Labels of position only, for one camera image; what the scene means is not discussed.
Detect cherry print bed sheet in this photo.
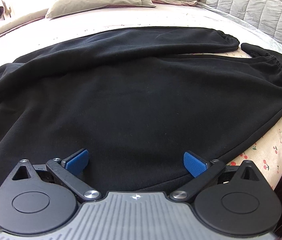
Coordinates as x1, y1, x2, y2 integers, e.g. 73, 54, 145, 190
0, 4, 282, 187

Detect black pants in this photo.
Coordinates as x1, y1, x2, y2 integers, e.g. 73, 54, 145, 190
0, 27, 282, 193

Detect grey folded duvet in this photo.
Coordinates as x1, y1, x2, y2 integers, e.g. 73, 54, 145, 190
0, 0, 199, 37

